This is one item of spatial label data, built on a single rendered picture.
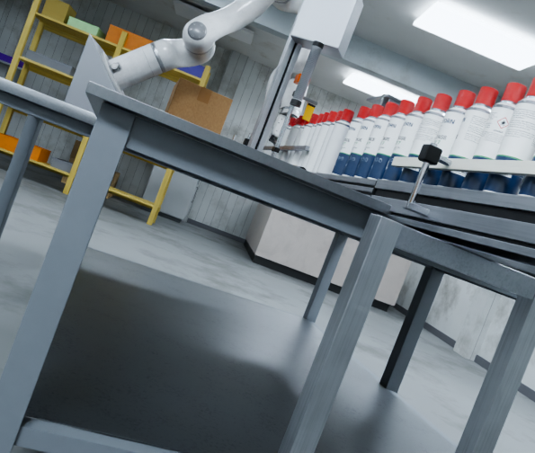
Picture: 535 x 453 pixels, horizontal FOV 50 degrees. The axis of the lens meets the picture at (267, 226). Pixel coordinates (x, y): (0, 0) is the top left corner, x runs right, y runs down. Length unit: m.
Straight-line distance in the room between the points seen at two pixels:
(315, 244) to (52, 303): 6.69
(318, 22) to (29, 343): 1.32
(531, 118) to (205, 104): 1.72
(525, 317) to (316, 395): 0.39
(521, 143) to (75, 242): 0.75
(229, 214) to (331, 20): 8.39
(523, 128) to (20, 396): 0.95
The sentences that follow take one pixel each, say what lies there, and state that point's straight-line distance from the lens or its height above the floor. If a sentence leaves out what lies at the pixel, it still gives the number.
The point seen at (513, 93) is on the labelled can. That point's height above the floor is 1.07.
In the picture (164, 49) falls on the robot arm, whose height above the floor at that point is 1.16.
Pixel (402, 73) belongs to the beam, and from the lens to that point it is 7.40.
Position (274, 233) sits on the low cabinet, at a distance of 7.55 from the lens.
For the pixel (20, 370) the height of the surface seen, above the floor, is 0.32.
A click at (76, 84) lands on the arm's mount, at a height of 0.91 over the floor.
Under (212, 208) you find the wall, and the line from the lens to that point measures 10.15.
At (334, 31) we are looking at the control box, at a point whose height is 1.33.
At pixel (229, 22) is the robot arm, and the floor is 1.35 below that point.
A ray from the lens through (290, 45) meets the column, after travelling 1.98.
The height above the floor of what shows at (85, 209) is 0.62.
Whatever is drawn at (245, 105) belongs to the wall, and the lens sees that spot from 10.27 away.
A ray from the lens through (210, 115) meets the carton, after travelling 2.49.
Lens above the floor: 0.74
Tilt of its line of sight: 2 degrees down
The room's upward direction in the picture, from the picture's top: 21 degrees clockwise
